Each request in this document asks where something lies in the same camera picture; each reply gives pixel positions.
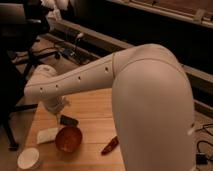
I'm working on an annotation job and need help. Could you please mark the black rectangular device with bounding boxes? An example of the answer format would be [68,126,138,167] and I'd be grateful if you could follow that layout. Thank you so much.
[60,115,78,126]

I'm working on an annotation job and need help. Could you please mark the black floor cables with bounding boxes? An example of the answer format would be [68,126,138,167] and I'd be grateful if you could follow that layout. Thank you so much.
[194,123,213,171]

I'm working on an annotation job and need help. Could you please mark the black office chair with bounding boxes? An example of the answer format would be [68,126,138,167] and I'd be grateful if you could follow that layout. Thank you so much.
[0,0,59,76]

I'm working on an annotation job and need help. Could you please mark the white paper cup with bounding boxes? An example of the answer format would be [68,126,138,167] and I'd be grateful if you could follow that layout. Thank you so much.
[17,147,41,171]

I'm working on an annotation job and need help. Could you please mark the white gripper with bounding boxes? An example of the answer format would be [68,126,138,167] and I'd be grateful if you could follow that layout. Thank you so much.
[44,97,69,114]

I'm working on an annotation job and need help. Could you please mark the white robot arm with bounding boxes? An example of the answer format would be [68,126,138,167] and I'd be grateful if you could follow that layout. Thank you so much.
[25,44,196,171]

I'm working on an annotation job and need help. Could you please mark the dark chair at left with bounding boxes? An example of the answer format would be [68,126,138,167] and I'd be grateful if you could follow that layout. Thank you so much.
[0,50,37,151]

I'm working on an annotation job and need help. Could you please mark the power strip on floor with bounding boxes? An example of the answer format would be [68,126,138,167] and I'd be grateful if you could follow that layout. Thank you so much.
[60,48,90,65]

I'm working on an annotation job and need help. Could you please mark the red chili pepper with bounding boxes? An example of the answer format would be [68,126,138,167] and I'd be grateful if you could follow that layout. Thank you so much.
[101,136,119,155]

